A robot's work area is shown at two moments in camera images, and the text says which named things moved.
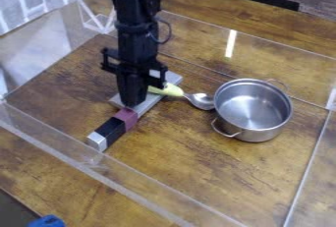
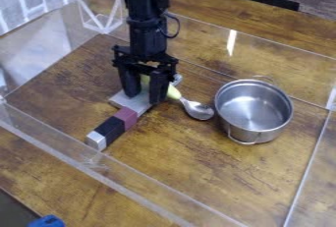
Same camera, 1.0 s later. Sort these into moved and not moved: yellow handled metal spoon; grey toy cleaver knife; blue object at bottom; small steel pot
Moved: yellow handled metal spoon
Not moved: grey toy cleaver knife; small steel pot; blue object at bottom
